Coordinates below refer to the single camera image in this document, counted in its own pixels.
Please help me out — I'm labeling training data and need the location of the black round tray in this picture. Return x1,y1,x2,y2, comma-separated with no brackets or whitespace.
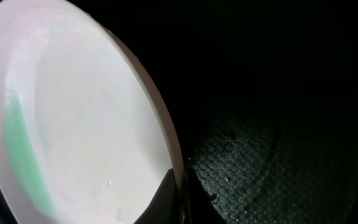
0,1,358,223

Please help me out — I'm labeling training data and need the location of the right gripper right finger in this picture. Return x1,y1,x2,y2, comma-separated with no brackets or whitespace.
183,168,226,224

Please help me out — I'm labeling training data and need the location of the white plate top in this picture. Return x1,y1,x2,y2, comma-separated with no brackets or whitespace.
0,0,184,223

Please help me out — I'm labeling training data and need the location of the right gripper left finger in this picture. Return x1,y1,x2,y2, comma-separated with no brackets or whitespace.
134,169,181,224

